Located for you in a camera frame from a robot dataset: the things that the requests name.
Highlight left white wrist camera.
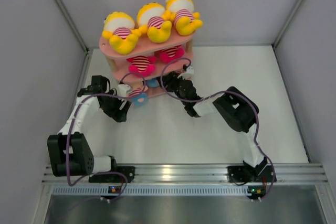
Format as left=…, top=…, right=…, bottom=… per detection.
left=118, top=84, right=132, bottom=99

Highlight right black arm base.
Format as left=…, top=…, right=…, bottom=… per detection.
left=227, top=165, right=277, bottom=185

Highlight peach boy plush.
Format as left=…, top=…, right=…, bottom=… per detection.
left=128, top=87, right=148, bottom=107

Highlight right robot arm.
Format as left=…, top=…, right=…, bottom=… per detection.
left=158, top=72, right=274, bottom=185

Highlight magenta striped plush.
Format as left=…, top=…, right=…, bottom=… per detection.
left=127, top=56, right=157, bottom=77
left=159, top=46, right=185, bottom=64

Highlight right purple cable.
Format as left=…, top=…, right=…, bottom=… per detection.
left=159, top=57, right=277, bottom=201

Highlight yellow frog plush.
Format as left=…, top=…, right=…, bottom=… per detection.
left=137, top=2, right=172, bottom=43
left=102, top=12, right=142, bottom=55
left=165, top=0, right=203, bottom=36

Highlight purple cable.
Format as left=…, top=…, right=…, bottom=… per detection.
left=159, top=57, right=277, bottom=201
left=67, top=73, right=148, bottom=201

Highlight left magenta striped plush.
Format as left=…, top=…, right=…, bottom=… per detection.
left=127, top=56, right=157, bottom=77

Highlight grey slotted cable duct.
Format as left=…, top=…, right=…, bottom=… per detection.
left=52, top=185, right=251, bottom=196

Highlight pink three-tier shelf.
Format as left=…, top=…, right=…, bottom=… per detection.
left=99, top=29, right=194, bottom=89

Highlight right magenta striped plush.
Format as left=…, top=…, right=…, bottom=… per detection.
left=159, top=46, right=185, bottom=64

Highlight peach boy plush mid-right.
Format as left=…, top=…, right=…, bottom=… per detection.
left=145, top=78, right=160, bottom=88

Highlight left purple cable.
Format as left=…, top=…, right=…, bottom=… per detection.
left=67, top=73, right=148, bottom=201

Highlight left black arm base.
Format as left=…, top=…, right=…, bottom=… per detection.
left=89, top=166, right=135, bottom=184

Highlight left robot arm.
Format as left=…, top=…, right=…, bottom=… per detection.
left=47, top=76, right=131, bottom=182

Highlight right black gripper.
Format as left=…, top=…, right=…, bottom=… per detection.
left=156, top=71, right=188, bottom=105

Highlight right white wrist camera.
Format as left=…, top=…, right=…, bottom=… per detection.
left=180, top=66, right=194, bottom=80

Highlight aluminium mounting rail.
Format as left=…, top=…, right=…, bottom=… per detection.
left=41, top=163, right=329, bottom=184

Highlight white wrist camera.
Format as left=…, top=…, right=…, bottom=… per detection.
left=118, top=84, right=132, bottom=99
left=180, top=66, right=194, bottom=80

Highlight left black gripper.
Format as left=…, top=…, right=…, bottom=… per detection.
left=100, top=89, right=131, bottom=122

